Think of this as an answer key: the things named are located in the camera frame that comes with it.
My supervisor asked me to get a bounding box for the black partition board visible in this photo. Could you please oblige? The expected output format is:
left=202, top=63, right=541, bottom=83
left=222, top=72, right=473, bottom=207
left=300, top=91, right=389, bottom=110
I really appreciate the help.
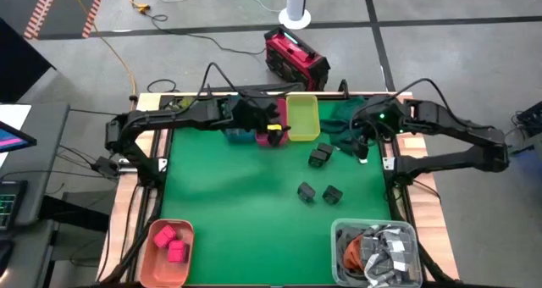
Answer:
left=0, top=19, right=57, bottom=103

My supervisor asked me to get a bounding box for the long black bar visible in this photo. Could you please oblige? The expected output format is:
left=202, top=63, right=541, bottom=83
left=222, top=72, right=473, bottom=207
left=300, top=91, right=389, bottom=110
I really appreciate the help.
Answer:
left=211, top=82, right=307, bottom=94

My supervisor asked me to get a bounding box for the blue plastic bin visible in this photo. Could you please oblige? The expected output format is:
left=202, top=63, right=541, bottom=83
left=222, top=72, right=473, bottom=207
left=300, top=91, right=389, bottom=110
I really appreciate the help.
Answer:
left=224, top=129, right=257, bottom=144

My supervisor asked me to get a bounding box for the black equipment with cables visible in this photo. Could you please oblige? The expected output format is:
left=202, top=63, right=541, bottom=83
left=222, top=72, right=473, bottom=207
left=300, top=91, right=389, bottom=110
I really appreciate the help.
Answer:
left=501, top=101, right=542, bottom=158

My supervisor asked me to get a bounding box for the red portable power box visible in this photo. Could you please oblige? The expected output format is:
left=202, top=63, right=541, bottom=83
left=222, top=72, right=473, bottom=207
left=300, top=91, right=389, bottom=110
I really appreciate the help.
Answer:
left=263, top=25, right=332, bottom=92

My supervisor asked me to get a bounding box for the orange cloth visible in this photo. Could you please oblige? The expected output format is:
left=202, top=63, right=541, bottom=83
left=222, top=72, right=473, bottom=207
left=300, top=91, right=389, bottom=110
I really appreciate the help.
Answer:
left=343, top=235, right=365, bottom=270

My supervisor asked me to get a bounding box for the pink spice box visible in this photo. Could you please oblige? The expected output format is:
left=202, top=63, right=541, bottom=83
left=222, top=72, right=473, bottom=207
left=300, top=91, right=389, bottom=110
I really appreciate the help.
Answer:
left=167, top=239, right=189, bottom=263
left=152, top=224, right=178, bottom=250

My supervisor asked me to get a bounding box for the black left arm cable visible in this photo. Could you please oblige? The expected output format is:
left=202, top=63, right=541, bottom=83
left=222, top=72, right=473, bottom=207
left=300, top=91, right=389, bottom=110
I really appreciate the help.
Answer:
left=197, top=61, right=249, bottom=99

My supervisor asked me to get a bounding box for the white tower fan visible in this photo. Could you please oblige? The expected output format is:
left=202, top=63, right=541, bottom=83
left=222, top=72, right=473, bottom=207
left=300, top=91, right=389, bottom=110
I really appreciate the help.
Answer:
left=278, top=0, right=312, bottom=30

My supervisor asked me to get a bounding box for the computer monitor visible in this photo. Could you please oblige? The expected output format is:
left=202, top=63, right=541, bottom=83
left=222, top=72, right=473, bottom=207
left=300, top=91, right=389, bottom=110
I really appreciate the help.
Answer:
left=0, top=121, right=38, bottom=154

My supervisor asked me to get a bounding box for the black floor cable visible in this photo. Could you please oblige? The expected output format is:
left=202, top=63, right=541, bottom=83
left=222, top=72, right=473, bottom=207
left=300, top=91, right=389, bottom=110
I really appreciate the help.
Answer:
left=147, top=12, right=268, bottom=56

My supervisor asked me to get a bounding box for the black desk support beam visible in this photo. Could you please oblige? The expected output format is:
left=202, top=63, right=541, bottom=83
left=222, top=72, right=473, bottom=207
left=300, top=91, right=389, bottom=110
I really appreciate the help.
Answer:
left=40, top=194, right=111, bottom=234

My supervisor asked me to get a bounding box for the backlit keyboard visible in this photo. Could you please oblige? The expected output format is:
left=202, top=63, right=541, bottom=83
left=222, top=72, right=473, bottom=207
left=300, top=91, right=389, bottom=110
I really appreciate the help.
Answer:
left=0, top=180, right=27, bottom=232

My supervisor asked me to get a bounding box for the salmon orange plastic bin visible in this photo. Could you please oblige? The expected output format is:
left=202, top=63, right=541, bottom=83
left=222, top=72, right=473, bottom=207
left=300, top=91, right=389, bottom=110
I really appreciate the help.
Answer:
left=139, top=219, right=195, bottom=288

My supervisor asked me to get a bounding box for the grey desk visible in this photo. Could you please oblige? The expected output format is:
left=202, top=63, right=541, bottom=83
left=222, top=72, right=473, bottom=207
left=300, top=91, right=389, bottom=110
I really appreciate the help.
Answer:
left=0, top=103, right=71, bottom=288

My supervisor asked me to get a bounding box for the clear plastic storage bin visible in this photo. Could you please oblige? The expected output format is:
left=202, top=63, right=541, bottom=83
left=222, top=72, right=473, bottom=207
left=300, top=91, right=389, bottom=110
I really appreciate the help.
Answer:
left=330, top=218, right=423, bottom=288

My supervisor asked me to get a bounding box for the white paper sheet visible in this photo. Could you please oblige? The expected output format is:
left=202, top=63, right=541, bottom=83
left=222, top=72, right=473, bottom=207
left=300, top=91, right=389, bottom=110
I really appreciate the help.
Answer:
left=0, top=104, right=33, bottom=166

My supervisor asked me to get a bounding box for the yellow plastic bin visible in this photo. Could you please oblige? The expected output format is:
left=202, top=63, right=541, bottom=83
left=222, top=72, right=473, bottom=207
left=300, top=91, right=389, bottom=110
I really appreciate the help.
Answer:
left=285, top=94, right=322, bottom=142

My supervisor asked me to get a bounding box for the green table mat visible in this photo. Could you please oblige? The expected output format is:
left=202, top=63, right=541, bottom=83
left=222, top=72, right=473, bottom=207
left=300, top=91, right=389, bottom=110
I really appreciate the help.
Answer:
left=159, top=97, right=394, bottom=286

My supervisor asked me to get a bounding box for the magenta plastic bin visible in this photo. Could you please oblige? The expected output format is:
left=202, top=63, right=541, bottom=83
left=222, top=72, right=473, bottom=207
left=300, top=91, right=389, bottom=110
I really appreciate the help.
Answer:
left=255, top=97, right=290, bottom=148

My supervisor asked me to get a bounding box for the black mat with orange stripes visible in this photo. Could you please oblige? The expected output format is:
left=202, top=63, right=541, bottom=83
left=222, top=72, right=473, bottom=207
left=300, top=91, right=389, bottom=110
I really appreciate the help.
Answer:
left=0, top=0, right=109, bottom=40

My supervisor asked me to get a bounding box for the dark green cloth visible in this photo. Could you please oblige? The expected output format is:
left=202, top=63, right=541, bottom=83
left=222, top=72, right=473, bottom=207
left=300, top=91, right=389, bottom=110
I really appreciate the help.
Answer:
left=319, top=96, right=369, bottom=156

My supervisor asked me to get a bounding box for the yellow extension cable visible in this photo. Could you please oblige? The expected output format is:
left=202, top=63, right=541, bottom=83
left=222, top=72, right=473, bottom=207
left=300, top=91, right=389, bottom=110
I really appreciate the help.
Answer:
left=63, top=0, right=152, bottom=97

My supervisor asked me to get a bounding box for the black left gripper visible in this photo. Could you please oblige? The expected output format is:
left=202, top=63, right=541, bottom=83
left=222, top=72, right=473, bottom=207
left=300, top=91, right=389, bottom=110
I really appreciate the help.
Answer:
left=231, top=97, right=292, bottom=149

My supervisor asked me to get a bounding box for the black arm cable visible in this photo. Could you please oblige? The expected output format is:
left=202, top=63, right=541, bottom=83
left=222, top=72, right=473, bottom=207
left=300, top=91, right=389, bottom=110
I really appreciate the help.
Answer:
left=350, top=77, right=467, bottom=129
left=197, top=61, right=249, bottom=99

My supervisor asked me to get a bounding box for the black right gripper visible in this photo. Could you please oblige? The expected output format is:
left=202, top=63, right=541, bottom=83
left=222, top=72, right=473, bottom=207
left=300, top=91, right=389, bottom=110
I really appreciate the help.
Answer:
left=351, top=95, right=404, bottom=160

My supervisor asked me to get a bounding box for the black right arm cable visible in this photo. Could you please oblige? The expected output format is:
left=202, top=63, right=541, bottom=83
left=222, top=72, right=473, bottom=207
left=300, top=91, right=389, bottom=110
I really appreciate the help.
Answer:
left=350, top=77, right=467, bottom=129

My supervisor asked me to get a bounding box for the coiled black cable loop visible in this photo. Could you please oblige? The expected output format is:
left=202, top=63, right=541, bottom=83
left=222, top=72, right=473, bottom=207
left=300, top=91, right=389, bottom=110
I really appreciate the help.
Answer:
left=147, top=78, right=179, bottom=94

